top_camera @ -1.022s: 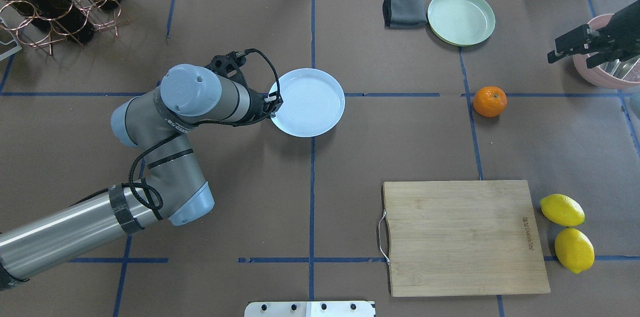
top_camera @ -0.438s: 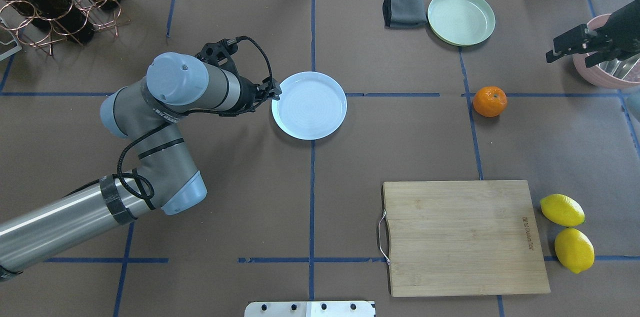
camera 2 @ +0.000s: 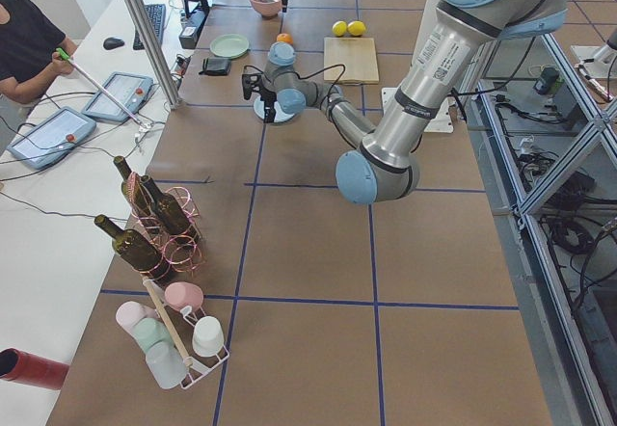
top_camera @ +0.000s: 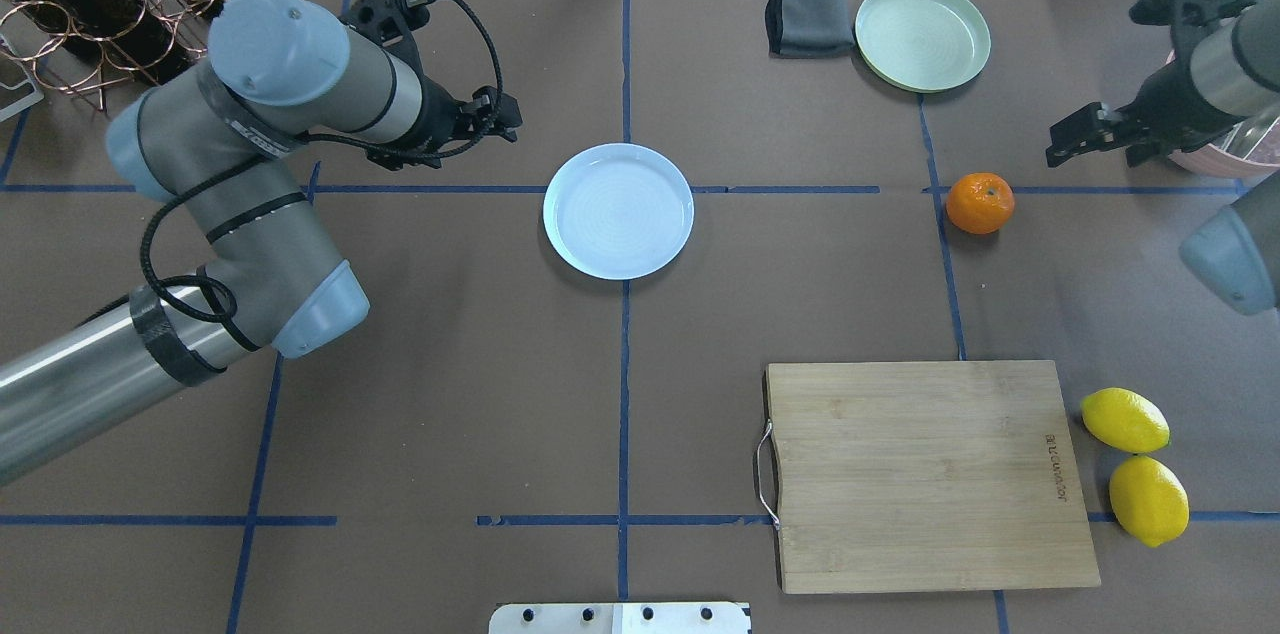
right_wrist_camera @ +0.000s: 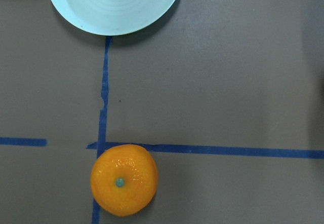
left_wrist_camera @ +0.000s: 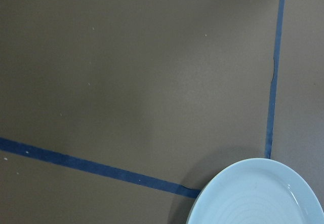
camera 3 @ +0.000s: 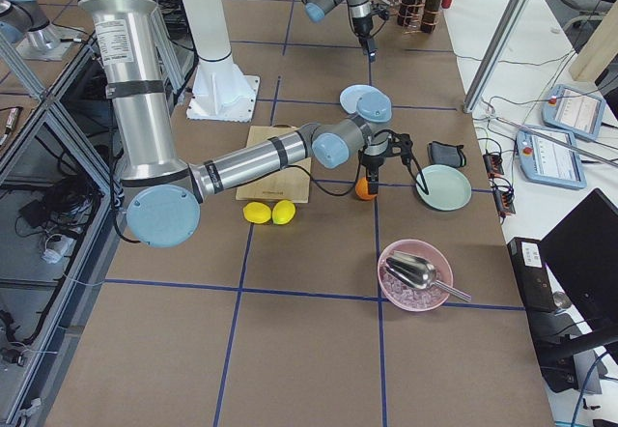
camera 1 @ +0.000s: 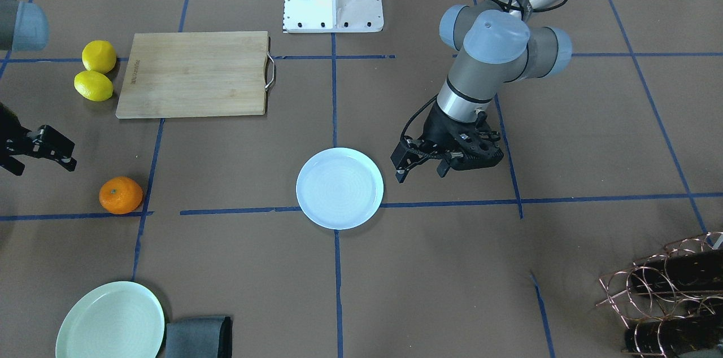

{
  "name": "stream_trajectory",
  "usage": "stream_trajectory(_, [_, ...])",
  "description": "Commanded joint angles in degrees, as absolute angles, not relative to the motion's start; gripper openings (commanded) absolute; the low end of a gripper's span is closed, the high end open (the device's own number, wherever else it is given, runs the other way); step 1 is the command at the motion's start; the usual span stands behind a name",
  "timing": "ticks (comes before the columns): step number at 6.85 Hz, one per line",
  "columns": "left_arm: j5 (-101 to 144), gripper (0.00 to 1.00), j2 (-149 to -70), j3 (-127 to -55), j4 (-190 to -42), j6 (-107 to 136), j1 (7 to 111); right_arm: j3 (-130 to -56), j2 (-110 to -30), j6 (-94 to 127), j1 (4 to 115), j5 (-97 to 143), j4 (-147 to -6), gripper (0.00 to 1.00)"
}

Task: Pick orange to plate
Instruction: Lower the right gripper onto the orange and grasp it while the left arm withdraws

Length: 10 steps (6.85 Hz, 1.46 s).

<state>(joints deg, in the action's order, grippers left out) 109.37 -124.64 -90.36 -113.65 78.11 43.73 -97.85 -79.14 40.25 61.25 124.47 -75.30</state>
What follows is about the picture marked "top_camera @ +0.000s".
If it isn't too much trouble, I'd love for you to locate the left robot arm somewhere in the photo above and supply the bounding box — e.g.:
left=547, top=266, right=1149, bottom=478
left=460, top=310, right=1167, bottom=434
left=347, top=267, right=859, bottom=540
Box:
left=1, top=0, right=524, bottom=483

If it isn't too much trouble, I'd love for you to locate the metal mount plate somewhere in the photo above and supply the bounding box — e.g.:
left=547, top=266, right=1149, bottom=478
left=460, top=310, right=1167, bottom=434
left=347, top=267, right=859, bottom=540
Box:
left=488, top=601, right=753, bottom=633

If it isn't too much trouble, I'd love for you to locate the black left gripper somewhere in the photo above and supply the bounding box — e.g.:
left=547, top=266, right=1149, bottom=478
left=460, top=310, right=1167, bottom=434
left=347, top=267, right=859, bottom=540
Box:
left=340, top=0, right=524, bottom=172

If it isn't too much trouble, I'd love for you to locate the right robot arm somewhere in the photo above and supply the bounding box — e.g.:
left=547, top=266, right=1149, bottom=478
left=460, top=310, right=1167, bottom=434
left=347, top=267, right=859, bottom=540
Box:
left=1044, top=0, right=1279, bottom=315

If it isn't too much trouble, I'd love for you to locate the upper yellow lemon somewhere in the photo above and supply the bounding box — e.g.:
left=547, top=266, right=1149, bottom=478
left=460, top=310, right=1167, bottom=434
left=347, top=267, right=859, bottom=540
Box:
left=1080, top=387, right=1171, bottom=455

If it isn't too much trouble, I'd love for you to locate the yellow lemon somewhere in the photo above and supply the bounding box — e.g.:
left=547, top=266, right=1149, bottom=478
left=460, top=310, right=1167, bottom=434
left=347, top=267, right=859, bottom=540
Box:
left=1080, top=387, right=1171, bottom=455
left=1108, top=455, right=1190, bottom=548

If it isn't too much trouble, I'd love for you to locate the lower yellow lemon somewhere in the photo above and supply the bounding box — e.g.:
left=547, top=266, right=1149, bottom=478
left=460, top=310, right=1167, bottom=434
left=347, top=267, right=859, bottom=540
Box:
left=1108, top=455, right=1190, bottom=548

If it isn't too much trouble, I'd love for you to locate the bamboo cutting board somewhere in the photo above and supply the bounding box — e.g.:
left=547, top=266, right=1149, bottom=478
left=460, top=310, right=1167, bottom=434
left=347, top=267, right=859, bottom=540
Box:
left=764, top=360, right=1101, bottom=596

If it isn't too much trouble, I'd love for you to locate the light green plate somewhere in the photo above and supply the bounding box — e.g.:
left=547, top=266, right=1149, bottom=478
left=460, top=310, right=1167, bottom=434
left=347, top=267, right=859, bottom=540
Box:
left=854, top=0, right=993, bottom=95

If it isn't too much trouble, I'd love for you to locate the orange fruit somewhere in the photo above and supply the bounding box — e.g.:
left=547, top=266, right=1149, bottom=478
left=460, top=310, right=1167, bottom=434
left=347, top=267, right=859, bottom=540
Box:
left=943, top=172, right=1016, bottom=236

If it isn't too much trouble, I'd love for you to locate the folded grey cloth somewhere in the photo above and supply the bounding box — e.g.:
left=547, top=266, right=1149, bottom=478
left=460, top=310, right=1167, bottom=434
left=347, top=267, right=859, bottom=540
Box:
left=764, top=0, right=855, bottom=59

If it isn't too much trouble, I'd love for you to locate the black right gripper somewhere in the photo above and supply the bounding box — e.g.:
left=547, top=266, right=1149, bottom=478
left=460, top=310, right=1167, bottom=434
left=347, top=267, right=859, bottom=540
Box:
left=1044, top=0, right=1260, bottom=168

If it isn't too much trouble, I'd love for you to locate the light blue plate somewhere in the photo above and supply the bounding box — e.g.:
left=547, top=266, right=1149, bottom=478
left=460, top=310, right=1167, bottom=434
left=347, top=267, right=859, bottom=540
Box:
left=541, top=143, right=695, bottom=280

